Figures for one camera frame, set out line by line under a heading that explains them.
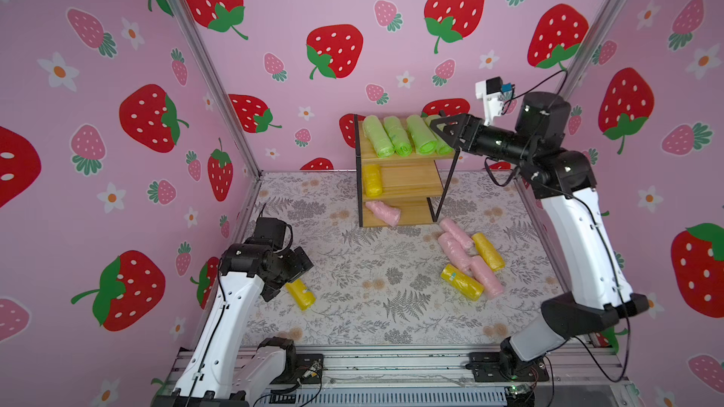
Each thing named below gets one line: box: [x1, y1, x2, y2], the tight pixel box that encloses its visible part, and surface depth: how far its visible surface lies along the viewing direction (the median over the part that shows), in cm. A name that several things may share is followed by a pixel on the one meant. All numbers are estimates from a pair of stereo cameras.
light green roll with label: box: [383, 115, 412, 158], surface depth 79 cm
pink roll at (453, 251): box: [437, 231, 474, 272], surface depth 95 cm
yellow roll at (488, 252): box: [471, 232, 506, 271], surface depth 96 cm
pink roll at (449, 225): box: [439, 217, 475, 250], surface depth 100 cm
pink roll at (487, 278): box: [469, 255, 505, 300], surface depth 90 cm
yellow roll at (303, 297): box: [284, 277, 317, 311], surface depth 86 cm
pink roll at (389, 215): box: [364, 199, 402, 228], surface depth 103 cm
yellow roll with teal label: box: [440, 263, 485, 302], surface depth 88 cm
